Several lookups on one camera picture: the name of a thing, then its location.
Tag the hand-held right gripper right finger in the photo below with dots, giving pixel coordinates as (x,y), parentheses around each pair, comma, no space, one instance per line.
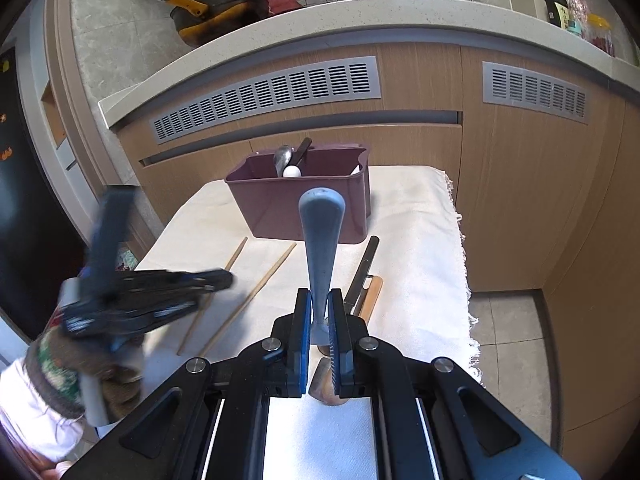
(337,345)

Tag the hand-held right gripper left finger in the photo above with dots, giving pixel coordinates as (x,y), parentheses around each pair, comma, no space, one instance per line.
(304,345)

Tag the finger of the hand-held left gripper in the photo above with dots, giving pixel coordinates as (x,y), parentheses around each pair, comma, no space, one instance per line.
(190,282)
(112,240)

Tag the wooden chopstick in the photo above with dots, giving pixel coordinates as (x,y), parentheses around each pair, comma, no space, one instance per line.
(260,285)
(237,252)

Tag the wooden spoon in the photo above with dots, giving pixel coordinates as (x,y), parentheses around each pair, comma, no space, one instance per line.
(372,295)

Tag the shovel-shaped metal spoon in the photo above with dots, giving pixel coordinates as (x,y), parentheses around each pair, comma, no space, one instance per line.
(364,270)

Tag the maroon plastic utensil container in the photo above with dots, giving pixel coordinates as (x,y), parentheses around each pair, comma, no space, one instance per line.
(280,210)

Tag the white ball-tipped utensil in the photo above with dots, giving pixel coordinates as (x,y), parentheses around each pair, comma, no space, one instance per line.
(292,172)

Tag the white ceramic spoon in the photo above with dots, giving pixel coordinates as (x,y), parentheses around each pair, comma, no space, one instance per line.
(355,170)

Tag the person's left forearm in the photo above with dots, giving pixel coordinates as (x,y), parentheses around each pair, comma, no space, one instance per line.
(35,400)

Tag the person's left hand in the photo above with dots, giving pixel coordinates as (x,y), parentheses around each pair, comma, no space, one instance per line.
(122,390)

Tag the black appliance door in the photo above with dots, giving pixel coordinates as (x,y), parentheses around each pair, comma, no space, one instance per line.
(30,185)

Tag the white fringed cloth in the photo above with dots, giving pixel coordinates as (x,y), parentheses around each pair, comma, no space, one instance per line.
(415,240)

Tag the long grey vent grille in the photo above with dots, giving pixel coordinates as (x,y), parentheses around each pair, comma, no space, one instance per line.
(265,97)

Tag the wooden kitchen cabinet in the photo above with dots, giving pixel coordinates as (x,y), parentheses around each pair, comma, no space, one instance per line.
(525,200)

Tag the beige kitchen countertop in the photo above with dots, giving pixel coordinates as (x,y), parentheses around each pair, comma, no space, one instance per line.
(350,20)

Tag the short grey vent grille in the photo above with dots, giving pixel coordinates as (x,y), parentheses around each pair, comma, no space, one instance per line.
(535,92)

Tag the dark sauce bottle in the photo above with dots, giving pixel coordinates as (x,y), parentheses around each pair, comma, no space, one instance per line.
(556,10)

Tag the jar with yellow lid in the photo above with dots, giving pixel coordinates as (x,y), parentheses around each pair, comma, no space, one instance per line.
(599,37)

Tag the clear bottle with orange cap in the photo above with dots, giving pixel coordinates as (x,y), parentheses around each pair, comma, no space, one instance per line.
(578,10)

